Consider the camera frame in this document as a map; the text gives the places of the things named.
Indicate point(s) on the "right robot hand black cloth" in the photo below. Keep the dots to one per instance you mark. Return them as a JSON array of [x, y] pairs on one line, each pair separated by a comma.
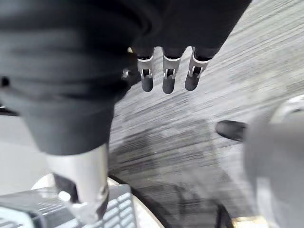
[[71, 71]]

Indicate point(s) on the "silver robot leg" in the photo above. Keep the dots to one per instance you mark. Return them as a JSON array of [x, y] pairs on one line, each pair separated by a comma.
[[280, 166]]

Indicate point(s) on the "dark robot foot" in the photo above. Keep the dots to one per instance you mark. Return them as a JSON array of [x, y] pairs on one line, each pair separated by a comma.
[[231, 130]]

